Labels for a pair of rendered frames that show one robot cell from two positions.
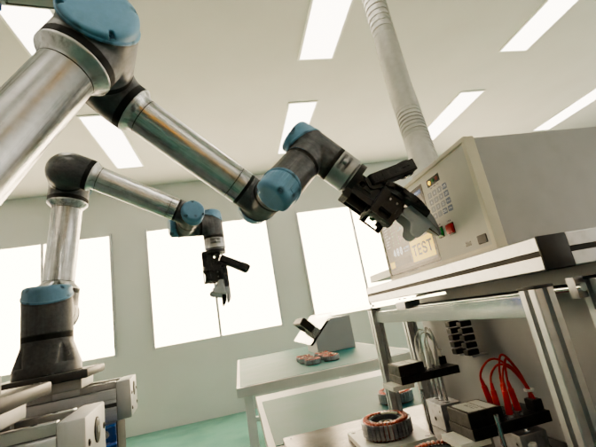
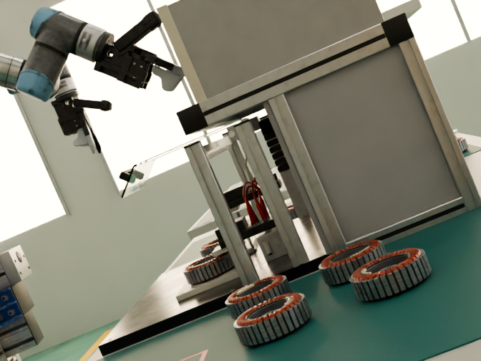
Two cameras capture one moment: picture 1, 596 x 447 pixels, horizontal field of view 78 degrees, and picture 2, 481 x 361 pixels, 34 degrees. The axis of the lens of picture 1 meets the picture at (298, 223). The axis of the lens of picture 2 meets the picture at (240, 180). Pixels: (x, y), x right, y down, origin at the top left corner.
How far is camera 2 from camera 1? 1.16 m
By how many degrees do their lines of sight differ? 25
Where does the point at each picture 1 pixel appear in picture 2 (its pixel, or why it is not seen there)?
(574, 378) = (218, 201)
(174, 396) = (170, 253)
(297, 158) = (39, 54)
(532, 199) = (228, 50)
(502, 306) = not seen: hidden behind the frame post
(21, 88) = not seen: outside the picture
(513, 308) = not seen: hidden behind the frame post
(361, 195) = (110, 66)
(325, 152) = (64, 37)
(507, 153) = (201, 11)
